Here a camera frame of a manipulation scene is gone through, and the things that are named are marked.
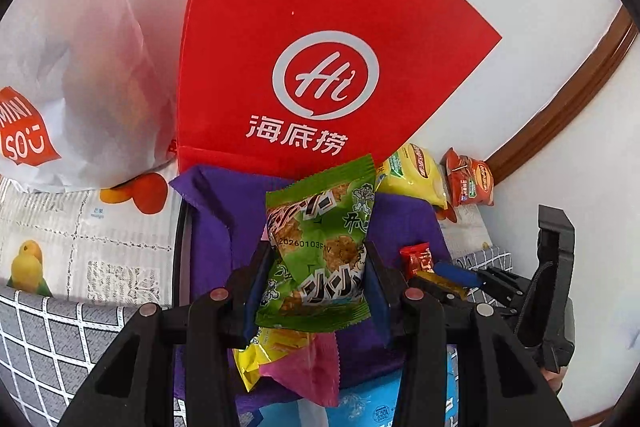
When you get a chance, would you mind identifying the red chips bag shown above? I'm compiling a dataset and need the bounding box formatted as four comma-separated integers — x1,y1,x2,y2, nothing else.
440,148,496,208

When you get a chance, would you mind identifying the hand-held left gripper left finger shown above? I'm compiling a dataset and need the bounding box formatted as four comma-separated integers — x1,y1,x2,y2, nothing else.
57,242,274,427

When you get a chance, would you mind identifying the red candy wrapper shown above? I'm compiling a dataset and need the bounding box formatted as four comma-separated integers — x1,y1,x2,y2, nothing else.
400,245,434,281

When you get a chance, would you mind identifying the green snack packet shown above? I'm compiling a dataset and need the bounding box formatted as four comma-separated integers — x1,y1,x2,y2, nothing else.
255,154,376,333

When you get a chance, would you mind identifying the white plastic shopping bag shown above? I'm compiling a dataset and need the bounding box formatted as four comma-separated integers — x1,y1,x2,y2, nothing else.
0,0,212,194

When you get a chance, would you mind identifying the yellow chips bag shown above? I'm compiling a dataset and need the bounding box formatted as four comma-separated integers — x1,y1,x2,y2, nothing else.
375,143,450,213

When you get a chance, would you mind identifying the brown wooden door frame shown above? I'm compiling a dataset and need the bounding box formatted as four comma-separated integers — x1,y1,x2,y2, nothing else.
484,7,640,181

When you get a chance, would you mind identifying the purple cloth bin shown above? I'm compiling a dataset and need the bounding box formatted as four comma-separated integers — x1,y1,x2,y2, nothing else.
168,164,454,419

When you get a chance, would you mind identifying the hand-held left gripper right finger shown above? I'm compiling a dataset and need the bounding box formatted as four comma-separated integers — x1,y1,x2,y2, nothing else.
363,243,574,427

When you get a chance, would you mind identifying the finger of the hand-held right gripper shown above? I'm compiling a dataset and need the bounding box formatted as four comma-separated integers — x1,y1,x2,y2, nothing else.
424,285,480,307
433,260,490,289

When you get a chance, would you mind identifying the blue tissue box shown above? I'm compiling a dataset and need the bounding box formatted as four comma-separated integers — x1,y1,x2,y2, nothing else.
257,346,461,427

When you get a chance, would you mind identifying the gold candy packet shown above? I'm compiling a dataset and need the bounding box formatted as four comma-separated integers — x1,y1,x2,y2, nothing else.
414,270,469,301

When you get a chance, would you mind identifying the pink cartoon snack packet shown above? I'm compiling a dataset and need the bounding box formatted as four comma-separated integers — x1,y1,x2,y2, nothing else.
257,332,341,411

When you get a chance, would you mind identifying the grey checked cloth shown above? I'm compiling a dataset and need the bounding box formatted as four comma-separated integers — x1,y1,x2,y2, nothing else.
0,244,517,427

